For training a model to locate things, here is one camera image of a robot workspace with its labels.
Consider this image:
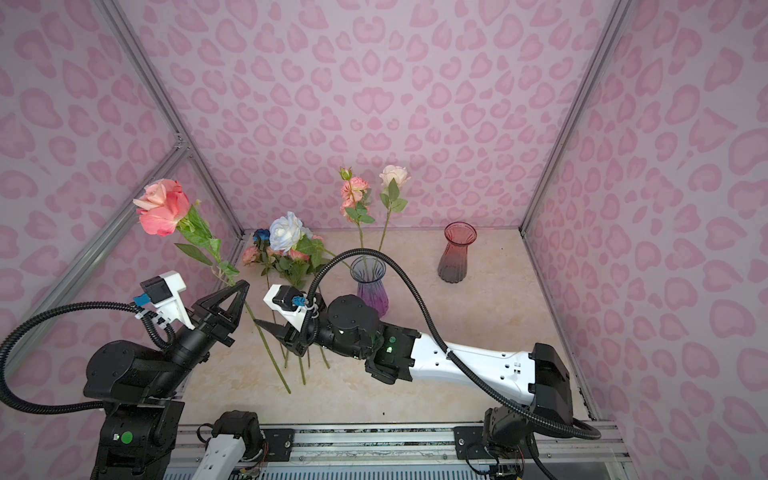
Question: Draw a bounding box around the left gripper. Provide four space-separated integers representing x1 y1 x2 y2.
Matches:
151 280 247 403

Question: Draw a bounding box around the dark blue rose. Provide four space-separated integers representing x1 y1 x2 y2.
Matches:
253 228 271 250

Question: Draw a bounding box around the purple blue glass vase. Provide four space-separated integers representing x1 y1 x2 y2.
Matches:
350 255 389 318

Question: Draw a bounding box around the pink red rose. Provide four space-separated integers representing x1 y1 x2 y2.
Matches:
132 178 293 395

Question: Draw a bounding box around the pink peony flower stem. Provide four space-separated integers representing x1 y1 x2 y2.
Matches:
339 167 375 248

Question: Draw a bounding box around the cream pink rose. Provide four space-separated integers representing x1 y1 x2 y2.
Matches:
378 165 410 251

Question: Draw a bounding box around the white blue rose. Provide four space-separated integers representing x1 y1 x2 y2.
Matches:
269 212 314 250

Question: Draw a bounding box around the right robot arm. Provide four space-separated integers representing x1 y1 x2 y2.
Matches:
261 285 575 448

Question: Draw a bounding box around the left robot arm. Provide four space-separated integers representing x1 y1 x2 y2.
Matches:
84 280 249 479

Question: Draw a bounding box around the red grey glass vase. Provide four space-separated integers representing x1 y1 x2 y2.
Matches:
437 221 477 284

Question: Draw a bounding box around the pink rose bunch on table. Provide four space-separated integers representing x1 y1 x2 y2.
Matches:
241 236 337 386

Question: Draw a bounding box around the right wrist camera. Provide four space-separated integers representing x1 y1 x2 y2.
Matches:
263 284 309 331

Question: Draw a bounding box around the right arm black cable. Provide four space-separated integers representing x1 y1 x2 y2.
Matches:
299 248 602 441

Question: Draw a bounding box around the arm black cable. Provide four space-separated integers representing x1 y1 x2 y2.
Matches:
0 301 175 415
299 248 602 441

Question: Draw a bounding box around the left aluminium frame bar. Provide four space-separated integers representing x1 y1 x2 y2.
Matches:
0 140 190 385

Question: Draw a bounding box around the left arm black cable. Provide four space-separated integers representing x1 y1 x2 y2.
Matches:
0 301 175 415

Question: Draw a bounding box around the left corner aluminium post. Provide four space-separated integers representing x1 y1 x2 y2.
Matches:
93 0 245 239

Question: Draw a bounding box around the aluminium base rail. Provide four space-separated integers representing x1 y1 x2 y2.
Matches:
165 422 638 479

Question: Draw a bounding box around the right aluminium frame post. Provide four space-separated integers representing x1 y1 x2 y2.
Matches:
519 0 637 239

